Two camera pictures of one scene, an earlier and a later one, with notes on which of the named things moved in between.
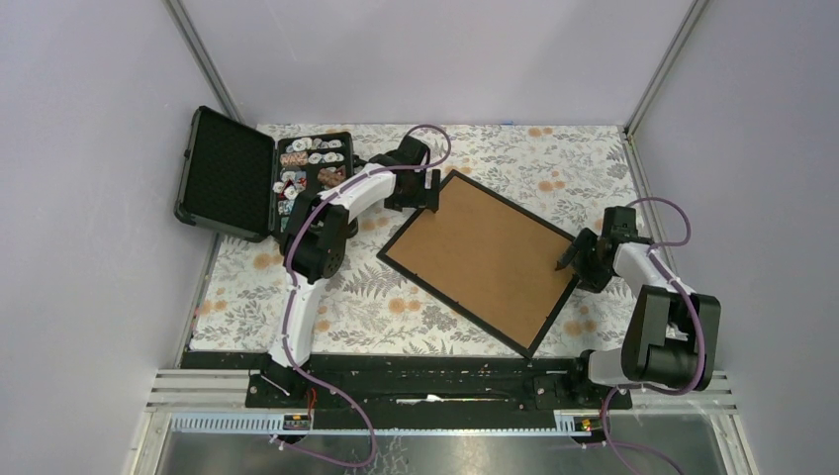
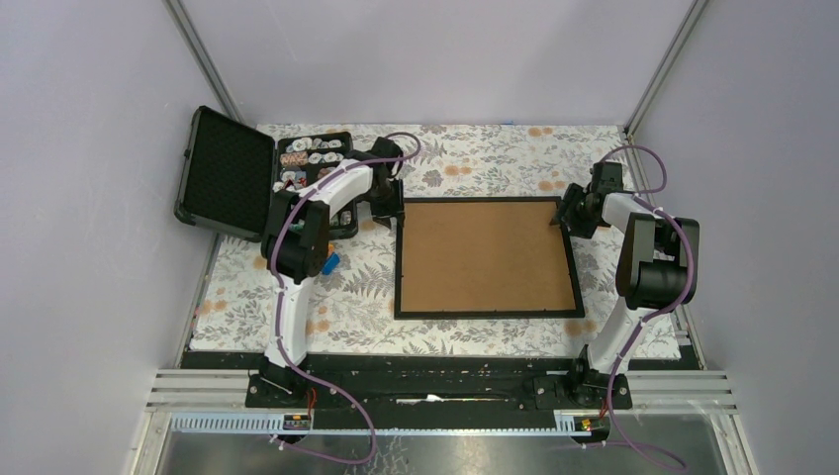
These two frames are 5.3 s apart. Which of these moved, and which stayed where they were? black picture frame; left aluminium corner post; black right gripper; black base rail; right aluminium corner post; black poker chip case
Moved: black picture frame; black right gripper
Stayed: black poker chip case; right aluminium corner post; left aluminium corner post; black base rail
